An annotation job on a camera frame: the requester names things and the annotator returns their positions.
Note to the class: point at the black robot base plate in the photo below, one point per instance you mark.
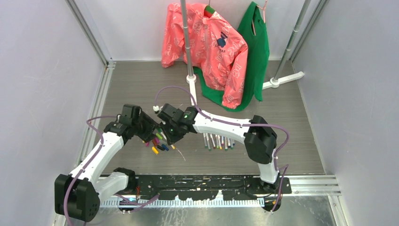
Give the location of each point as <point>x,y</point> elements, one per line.
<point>201,191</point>

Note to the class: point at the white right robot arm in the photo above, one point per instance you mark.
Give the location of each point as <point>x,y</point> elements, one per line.
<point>259,140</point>

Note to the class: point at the blue pen cap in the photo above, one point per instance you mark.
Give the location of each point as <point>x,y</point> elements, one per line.
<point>165,147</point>

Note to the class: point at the right rack pole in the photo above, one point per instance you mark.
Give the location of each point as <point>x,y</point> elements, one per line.
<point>291,40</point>

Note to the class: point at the brown cap marker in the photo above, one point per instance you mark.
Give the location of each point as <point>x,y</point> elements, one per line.
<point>212,141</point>

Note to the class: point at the pink clothes hanger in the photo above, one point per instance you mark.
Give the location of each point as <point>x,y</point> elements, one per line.
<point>262,12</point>

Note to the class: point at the left rack pole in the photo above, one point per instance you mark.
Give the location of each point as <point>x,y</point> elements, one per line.
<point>186,37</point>

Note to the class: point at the green hanging shirt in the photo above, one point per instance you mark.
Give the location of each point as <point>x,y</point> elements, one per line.
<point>258,56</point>

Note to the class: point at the pink printed jacket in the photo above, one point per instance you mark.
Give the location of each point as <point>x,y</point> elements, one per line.
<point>216,48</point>

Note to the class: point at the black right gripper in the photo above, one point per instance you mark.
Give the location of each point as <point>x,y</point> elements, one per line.
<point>171,140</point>

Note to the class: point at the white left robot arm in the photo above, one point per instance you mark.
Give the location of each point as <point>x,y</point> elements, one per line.
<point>78,194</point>

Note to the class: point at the white left rack foot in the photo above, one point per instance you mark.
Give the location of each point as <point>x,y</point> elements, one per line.
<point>192,89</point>

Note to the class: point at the rack pole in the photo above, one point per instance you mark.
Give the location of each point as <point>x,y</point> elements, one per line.
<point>291,40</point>
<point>186,37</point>

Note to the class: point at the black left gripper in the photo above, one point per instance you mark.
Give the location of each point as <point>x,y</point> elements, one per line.
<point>150,125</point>

